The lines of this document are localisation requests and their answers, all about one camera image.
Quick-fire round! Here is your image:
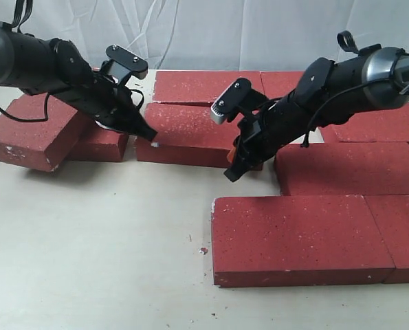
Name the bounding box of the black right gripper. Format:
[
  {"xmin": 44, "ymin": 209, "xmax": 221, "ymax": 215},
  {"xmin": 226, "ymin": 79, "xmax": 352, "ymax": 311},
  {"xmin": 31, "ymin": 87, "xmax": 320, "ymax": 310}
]
[{"xmin": 223, "ymin": 92, "xmax": 324, "ymax": 182}]

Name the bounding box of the red brick second row right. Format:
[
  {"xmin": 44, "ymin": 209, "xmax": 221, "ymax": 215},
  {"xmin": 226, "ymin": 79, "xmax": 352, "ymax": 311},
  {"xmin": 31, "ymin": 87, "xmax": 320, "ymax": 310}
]
[{"xmin": 320, "ymin": 103, "xmax": 409, "ymax": 144}]

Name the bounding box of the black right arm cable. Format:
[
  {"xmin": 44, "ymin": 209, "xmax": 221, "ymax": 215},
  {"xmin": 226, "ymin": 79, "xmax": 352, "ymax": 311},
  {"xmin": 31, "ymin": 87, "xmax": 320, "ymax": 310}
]
[{"xmin": 300, "ymin": 30, "xmax": 409, "ymax": 150}]

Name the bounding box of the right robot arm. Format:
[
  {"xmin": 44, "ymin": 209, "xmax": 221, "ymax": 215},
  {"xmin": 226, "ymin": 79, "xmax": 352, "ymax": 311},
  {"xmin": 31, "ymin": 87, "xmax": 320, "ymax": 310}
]
[{"xmin": 211, "ymin": 47, "xmax": 409, "ymax": 182}]

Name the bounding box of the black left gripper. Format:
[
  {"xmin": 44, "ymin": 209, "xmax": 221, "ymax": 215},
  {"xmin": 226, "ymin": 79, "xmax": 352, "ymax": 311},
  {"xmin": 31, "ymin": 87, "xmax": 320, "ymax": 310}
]
[{"xmin": 54, "ymin": 74, "xmax": 157, "ymax": 142}]

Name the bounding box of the white backdrop cloth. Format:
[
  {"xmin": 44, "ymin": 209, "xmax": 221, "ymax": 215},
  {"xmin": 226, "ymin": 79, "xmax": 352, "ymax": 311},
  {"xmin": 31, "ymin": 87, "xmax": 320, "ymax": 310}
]
[{"xmin": 0, "ymin": 0, "xmax": 409, "ymax": 75}]

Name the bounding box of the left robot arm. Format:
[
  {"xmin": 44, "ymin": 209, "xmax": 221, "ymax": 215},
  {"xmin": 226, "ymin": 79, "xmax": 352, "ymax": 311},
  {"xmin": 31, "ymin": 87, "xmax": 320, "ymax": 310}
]
[{"xmin": 0, "ymin": 21, "xmax": 157, "ymax": 141}]

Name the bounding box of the red brick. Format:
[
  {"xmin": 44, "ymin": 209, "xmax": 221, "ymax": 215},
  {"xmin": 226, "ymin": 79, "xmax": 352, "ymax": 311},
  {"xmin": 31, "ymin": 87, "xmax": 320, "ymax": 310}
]
[
  {"xmin": 0, "ymin": 96, "xmax": 91, "ymax": 172},
  {"xmin": 365, "ymin": 195, "xmax": 409, "ymax": 284},
  {"xmin": 260, "ymin": 71, "xmax": 303, "ymax": 98},
  {"xmin": 211, "ymin": 195, "xmax": 395, "ymax": 287},
  {"xmin": 134, "ymin": 103, "xmax": 239, "ymax": 168},
  {"xmin": 153, "ymin": 70, "xmax": 264, "ymax": 104}
]

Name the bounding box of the red brick third row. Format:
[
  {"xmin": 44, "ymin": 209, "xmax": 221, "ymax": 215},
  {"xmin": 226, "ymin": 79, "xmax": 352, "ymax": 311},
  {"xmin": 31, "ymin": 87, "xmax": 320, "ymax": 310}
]
[{"xmin": 274, "ymin": 142, "xmax": 409, "ymax": 196}]

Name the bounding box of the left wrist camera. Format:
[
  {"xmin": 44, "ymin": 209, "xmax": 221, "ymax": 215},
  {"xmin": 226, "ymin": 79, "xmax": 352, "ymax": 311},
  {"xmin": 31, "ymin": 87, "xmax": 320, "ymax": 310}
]
[{"xmin": 100, "ymin": 45, "xmax": 148, "ymax": 84}]

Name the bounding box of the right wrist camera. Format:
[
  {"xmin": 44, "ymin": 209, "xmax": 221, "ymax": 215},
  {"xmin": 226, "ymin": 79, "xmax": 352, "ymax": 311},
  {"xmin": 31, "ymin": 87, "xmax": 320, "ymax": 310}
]
[{"xmin": 210, "ymin": 78, "xmax": 269, "ymax": 124}]

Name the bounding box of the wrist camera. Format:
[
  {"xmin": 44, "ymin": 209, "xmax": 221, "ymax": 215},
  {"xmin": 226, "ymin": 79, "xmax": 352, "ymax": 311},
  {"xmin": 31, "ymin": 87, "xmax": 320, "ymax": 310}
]
[
  {"xmin": 100, "ymin": 45, "xmax": 148, "ymax": 84},
  {"xmin": 210, "ymin": 78, "xmax": 269, "ymax": 124}
]

